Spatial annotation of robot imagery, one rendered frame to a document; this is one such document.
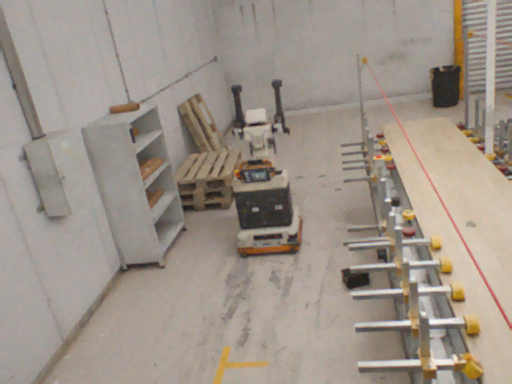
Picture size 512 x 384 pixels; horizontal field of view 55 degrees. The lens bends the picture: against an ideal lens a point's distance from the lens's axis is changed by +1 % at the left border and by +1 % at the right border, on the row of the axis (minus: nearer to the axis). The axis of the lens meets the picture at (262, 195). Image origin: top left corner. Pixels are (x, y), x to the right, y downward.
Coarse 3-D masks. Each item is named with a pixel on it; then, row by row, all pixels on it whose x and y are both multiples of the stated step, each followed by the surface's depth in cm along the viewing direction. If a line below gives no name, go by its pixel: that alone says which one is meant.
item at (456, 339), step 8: (392, 160) 457; (400, 184) 409; (400, 192) 415; (408, 200) 366; (408, 208) 370; (416, 224) 334; (416, 232) 338; (424, 248) 308; (424, 256) 312; (432, 272) 286; (432, 280) 289; (440, 296) 267; (440, 304) 269; (448, 304) 245; (448, 312) 248; (456, 336) 233; (456, 344) 236; (464, 344) 217; (456, 352) 238; (464, 352) 219; (464, 376) 224
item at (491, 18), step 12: (492, 0) 371; (492, 12) 374; (492, 24) 377; (492, 36) 380; (492, 48) 383; (492, 60) 387; (492, 72) 390; (492, 84) 394; (492, 96) 397; (492, 108) 401; (492, 120) 404; (492, 132) 408; (492, 144) 412
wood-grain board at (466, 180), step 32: (384, 128) 531; (416, 128) 512; (448, 128) 494; (416, 160) 422; (448, 160) 409; (480, 160) 398; (416, 192) 358; (448, 192) 350; (480, 192) 342; (448, 224) 305; (480, 224) 299; (448, 256) 271; (480, 256) 266; (480, 288) 240; (480, 320) 218; (480, 352) 200
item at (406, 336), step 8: (368, 168) 478; (368, 184) 457; (376, 192) 421; (376, 200) 405; (376, 208) 391; (376, 216) 378; (392, 272) 298; (392, 280) 293; (392, 288) 286; (400, 304) 270; (400, 312) 264; (400, 320) 258; (408, 336) 245; (408, 344) 240; (408, 352) 235; (416, 376) 220
